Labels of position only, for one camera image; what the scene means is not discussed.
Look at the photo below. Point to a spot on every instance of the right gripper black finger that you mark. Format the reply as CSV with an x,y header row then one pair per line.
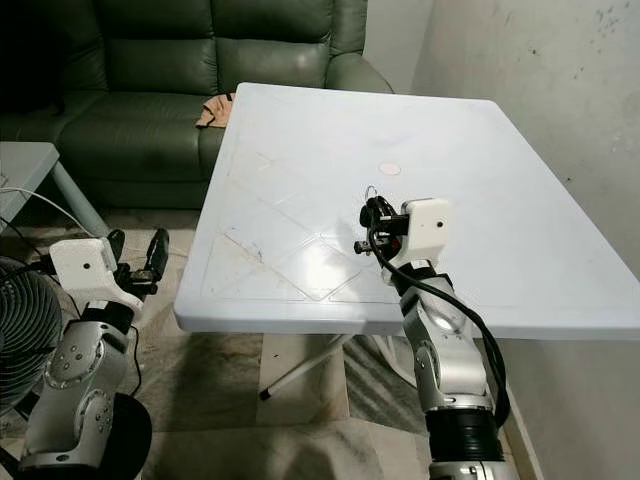
x,y
375,210
370,245

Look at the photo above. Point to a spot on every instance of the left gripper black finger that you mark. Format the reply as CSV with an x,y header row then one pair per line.
x,y
159,255
116,245

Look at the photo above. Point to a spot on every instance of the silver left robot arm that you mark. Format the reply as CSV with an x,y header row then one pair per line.
x,y
75,380

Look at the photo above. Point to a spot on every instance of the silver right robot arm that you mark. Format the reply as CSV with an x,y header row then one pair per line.
x,y
445,350

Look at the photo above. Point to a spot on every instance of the small round white disc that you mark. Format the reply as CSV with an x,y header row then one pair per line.
x,y
390,168

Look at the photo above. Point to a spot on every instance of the white plastic table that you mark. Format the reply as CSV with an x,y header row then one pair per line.
x,y
300,140

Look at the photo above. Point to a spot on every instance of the small grey side table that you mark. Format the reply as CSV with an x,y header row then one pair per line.
x,y
22,160

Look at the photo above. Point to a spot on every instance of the black floor fan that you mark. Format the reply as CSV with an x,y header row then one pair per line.
x,y
25,340

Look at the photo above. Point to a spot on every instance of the brown crumpled cloth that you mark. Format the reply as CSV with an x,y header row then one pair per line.
x,y
216,110

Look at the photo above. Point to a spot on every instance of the dark green leather sofa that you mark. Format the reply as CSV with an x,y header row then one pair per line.
x,y
150,60

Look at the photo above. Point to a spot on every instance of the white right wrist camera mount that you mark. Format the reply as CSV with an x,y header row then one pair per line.
x,y
428,228

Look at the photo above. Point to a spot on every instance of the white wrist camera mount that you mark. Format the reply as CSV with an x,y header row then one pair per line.
x,y
85,268
428,228

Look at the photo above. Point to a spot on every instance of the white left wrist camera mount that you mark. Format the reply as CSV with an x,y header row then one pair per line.
x,y
85,268

